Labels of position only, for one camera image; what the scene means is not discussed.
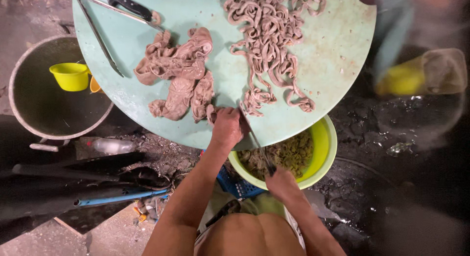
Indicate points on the large metal pot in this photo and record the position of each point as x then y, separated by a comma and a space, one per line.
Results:
47, 109

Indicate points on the clear and yellow plastic jug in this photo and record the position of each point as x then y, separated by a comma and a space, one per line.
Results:
422, 74

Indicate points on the round light green chopping board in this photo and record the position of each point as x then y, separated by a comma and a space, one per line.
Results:
323, 57

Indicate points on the lime green plastic bowl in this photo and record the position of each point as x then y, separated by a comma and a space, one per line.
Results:
323, 146

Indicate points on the narrow brown offal piece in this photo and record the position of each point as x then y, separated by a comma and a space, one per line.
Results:
204, 96

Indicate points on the blue plastic crate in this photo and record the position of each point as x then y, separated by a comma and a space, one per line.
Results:
238, 188

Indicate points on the person's left hand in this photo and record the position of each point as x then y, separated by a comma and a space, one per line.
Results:
228, 128

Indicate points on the clear plastic bottle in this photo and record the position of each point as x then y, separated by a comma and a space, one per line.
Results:
112, 146

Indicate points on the large folded brown offal piece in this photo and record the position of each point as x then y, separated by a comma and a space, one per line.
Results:
176, 59

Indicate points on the blue pipe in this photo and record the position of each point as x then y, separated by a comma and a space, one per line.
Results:
121, 198

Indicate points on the heap of thin intestine strands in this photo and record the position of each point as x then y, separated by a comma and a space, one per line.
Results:
268, 35

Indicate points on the person's right fingers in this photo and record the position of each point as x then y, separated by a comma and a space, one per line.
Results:
275, 176

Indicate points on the person's legs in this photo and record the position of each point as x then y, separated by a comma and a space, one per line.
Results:
249, 236

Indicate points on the chopped offal heap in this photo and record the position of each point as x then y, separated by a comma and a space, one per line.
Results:
290, 155

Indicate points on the metal tongs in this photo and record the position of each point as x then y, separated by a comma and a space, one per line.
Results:
97, 36

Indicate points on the small offal scrap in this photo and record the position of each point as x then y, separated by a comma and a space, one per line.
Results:
156, 17

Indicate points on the wrinkled brown offal piece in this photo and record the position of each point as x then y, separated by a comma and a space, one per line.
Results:
175, 100

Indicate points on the orange plastic cup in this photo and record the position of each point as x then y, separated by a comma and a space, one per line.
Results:
94, 86

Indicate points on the person's right hand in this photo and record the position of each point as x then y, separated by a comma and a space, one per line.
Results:
282, 186

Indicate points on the long steel knife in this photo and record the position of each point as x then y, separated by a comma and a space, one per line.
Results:
254, 135

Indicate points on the yellow-green plastic cup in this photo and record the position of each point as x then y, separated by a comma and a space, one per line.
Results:
69, 77

